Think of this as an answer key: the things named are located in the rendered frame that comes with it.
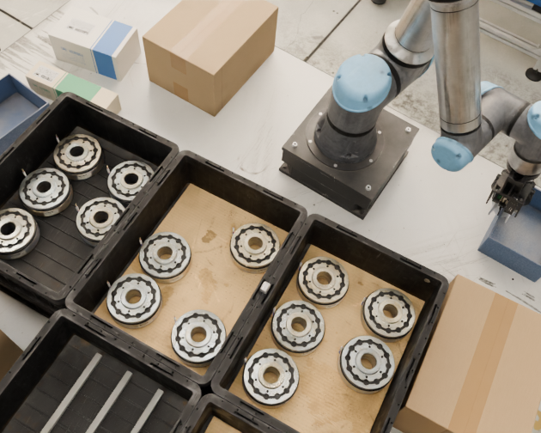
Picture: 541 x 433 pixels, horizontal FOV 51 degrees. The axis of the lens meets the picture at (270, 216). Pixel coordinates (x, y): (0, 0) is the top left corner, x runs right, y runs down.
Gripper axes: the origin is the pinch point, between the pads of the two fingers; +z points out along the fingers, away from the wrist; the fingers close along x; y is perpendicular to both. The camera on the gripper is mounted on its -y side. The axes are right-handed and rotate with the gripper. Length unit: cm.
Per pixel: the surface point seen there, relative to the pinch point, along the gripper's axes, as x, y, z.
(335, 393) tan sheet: -9, 63, -9
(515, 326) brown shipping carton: 13.4, 31.8, -8.9
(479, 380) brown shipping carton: 12.0, 45.6, -9.1
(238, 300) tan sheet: -34, 59, -12
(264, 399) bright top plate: -18, 72, -13
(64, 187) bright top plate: -77, 62, -21
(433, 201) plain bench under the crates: -15.3, 4.2, 3.3
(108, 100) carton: -95, 34, -14
